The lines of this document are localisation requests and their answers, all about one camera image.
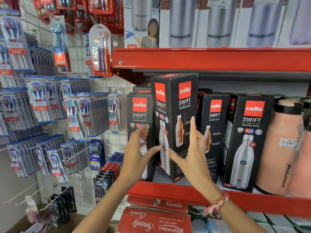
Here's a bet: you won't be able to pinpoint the stack of red and black packets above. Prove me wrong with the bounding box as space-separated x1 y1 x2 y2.
93 151 125 205

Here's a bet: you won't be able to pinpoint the tall black bottle box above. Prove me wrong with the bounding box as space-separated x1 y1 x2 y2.
151 73 199 183

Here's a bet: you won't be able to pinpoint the pink flask with black collar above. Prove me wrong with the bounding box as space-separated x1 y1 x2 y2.
255 97 305 196
286 96 311 199

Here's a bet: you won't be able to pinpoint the pink beaded bracelet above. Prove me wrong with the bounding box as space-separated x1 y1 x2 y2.
203 192 229 217

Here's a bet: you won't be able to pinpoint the person's right hand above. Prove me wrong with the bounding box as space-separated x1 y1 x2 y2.
168 116 223 202

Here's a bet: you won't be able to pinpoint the person's right forearm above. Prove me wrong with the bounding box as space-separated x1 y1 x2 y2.
214 194 269 233

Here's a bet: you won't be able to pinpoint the rows of red toothbrush packets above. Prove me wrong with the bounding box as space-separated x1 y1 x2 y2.
32 0 125 35

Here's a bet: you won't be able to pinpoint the dark blue toothbrush pack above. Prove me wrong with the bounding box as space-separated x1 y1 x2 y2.
88 139 106 172

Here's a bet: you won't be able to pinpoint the blue and red toothbrush pack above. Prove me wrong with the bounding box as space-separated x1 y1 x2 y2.
49 15 72 73

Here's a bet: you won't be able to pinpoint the stack of pale boxes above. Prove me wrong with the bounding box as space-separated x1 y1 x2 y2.
191 211 311 233

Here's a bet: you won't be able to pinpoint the person's left hand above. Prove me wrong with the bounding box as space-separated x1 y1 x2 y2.
119 125 162 185

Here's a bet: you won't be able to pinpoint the white wire grid panel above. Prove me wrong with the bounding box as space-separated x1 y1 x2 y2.
21 0 136 211

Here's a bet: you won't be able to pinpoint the red metal shelf beam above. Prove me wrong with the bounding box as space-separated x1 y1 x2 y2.
111 47 311 72
127 180 311 218

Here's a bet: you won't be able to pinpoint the red-backed toothbrush blister pack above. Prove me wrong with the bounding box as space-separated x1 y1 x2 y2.
88 24 114 77

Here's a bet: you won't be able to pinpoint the rows of clear toothbrush packets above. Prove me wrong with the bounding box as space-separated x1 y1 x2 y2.
0 11 122 185

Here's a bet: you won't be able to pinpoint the row of black toothbrush packets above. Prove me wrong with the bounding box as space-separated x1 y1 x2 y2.
48 186 78 228

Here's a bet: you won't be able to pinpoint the red cardboard box white script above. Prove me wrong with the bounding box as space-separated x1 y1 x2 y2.
116 207 193 233
126 195 189 214

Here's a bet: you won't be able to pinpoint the clear plastic bag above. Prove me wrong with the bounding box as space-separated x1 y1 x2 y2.
24 195 41 224

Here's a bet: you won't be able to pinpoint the person's left forearm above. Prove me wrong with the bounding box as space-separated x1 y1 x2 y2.
72 176 144 233

